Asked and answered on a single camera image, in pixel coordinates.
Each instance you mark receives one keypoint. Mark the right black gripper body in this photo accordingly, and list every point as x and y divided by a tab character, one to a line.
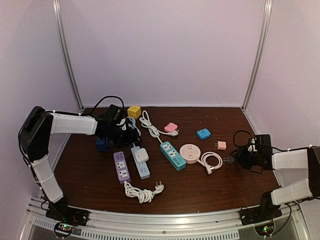
247	160

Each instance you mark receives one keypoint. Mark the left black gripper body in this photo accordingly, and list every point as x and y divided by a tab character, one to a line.
121	139

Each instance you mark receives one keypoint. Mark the dark blue cube adapter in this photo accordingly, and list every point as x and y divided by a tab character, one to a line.
103	144

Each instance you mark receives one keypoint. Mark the white charger block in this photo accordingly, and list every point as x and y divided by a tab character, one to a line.
141	155

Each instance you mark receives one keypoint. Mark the yellow cube adapter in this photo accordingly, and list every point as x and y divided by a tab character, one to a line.
134	111

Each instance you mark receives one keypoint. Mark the dark grey charger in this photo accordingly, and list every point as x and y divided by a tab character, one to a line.
229	160

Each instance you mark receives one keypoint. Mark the grey-blue power strip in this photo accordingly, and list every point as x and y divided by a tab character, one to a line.
142	167

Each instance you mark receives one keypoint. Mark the purple power strip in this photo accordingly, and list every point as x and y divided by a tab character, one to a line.
122	171

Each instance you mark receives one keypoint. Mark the small peach plug adapter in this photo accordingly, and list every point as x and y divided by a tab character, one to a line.
221	145

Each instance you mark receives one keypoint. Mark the pink cube adapter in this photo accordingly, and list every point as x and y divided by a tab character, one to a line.
170	127

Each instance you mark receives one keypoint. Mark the blue plug adapter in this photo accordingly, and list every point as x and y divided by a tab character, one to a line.
203	134

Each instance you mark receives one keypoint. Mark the pink round socket base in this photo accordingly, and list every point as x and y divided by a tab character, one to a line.
191	153

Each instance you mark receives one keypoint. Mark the teal power strip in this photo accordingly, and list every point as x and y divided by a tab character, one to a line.
173	156

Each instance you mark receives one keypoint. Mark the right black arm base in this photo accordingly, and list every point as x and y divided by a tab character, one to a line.
265	211

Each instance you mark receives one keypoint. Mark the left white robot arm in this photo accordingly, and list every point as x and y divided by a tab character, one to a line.
35	134

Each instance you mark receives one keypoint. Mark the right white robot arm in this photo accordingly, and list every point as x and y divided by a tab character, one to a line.
303	158

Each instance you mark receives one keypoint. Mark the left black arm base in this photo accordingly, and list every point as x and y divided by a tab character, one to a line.
62	212

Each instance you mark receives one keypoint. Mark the aluminium front rail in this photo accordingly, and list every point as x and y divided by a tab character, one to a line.
219	225

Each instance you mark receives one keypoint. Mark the left aluminium frame post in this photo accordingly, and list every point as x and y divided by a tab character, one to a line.
65	53

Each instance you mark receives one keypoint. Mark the aluminium frame post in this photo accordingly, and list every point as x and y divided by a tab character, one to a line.
65	53
264	30

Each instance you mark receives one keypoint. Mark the right aluminium frame post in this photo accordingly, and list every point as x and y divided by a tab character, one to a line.
264	30

